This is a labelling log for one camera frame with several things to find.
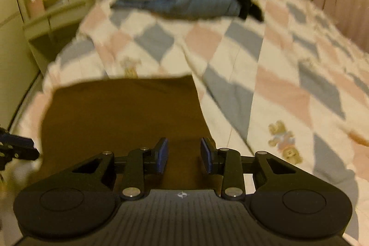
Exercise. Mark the cream vanity dresser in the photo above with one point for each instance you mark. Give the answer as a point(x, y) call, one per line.
point(49, 24)

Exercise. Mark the brown garment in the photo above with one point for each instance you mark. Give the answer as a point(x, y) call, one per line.
point(124, 116)

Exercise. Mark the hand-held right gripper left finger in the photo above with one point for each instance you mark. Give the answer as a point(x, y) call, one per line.
point(163, 155)

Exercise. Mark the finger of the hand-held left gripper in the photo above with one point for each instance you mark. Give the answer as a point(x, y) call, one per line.
point(21, 145)

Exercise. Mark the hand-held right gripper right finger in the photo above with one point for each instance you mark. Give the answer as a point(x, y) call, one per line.
point(205, 155)

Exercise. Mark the checkered bear print blanket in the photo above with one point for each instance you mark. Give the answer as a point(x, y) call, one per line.
point(282, 67)

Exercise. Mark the blue garment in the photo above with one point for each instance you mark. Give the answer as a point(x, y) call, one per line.
point(199, 2)

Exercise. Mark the pink container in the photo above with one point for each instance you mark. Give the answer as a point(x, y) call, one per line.
point(36, 6)

